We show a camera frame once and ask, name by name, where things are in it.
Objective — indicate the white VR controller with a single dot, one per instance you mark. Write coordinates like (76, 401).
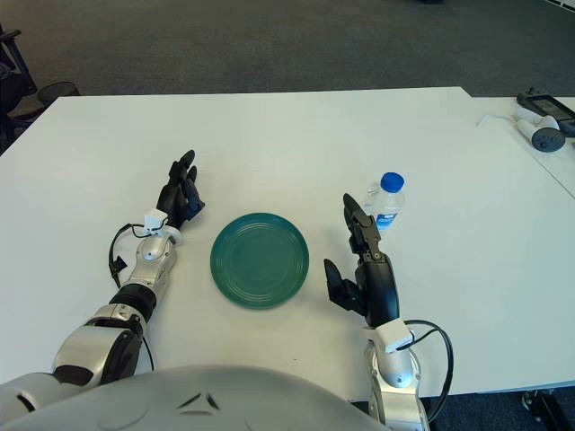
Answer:
(545, 139)

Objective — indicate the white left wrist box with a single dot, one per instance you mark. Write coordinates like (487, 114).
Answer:
(155, 220)

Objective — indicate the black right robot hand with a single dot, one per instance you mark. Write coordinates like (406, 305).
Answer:
(379, 287)

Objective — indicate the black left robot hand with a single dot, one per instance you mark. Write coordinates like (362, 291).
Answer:
(175, 199)

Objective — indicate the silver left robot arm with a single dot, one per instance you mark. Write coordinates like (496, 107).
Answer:
(148, 256)

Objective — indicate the black office chair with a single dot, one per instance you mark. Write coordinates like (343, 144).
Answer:
(13, 94)

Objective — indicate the grey robot torso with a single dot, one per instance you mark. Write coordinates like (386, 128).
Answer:
(135, 404)

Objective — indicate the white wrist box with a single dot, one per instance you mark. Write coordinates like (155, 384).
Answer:
(155, 220)
(391, 336)

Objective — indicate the black handheld screen device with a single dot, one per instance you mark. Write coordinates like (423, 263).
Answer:
(545, 105)

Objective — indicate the black mesh wastebasket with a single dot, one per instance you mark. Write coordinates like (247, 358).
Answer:
(54, 92)

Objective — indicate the green round plate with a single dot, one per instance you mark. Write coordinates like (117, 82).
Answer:
(259, 260)

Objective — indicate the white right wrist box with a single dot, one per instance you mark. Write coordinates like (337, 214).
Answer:
(391, 336)

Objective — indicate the clear bottle with blue cap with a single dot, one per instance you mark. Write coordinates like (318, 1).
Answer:
(391, 202)

